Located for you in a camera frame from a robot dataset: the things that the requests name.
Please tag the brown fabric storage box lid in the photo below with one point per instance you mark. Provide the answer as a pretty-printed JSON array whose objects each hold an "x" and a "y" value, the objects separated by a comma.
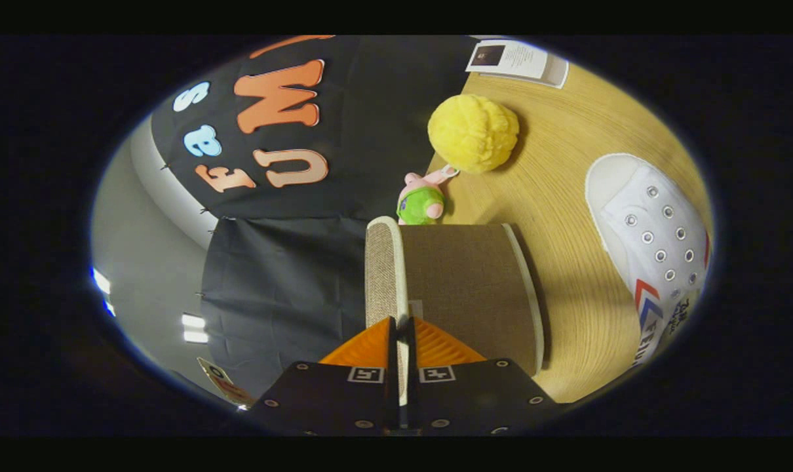
[{"x": 380, "y": 275}]

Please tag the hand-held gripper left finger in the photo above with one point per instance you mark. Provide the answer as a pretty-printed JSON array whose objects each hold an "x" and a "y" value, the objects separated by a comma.
[{"x": 344, "y": 400}]

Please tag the white book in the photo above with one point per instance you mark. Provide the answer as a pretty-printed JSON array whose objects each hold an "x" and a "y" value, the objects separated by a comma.
[{"x": 518, "y": 60}]

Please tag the yellow plush toy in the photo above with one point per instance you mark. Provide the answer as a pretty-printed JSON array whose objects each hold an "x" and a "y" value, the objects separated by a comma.
[{"x": 473, "y": 133}]

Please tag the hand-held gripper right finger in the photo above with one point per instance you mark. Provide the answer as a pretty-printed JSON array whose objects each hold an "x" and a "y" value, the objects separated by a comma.
[{"x": 462, "y": 400}]

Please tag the white and red card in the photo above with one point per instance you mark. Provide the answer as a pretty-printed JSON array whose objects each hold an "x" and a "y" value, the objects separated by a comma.
[{"x": 225, "y": 383}]

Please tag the brown fabric storage box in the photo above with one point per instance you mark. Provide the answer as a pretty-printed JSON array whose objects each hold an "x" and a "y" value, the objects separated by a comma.
[{"x": 462, "y": 288}]

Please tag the white canvas shoe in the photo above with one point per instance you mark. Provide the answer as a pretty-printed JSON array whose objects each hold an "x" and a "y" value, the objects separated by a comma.
[{"x": 658, "y": 242}]

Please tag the pink and green plush toy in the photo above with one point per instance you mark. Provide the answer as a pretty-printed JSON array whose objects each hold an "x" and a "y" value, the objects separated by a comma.
[{"x": 419, "y": 202}]

